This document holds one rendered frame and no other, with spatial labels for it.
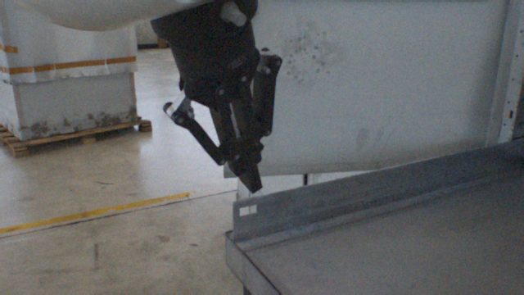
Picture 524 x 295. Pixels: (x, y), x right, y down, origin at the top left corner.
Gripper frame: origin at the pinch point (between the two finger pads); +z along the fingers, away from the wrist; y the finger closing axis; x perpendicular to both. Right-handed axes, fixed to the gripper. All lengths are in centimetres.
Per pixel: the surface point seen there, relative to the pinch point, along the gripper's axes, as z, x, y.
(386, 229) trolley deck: 24.3, -7.3, 17.5
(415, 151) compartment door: 41, 9, 45
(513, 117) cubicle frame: 35, -1, 63
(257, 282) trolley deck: 17.7, -4.4, -4.8
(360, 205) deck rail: 26.7, -0.1, 18.9
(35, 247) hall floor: 143, 142, -64
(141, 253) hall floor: 149, 107, -22
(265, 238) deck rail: 19.4, 1.4, 0.5
